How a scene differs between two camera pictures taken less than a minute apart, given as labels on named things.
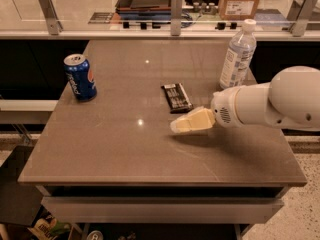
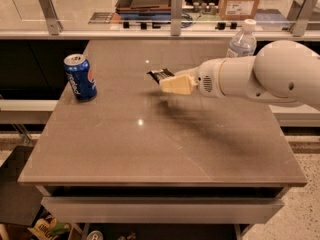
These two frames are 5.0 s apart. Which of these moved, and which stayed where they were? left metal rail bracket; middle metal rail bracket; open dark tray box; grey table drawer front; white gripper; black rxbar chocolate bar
Moved: white gripper; black rxbar chocolate bar
Stayed: grey table drawer front; open dark tray box; middle metal rail bracket; left metal rail bracket
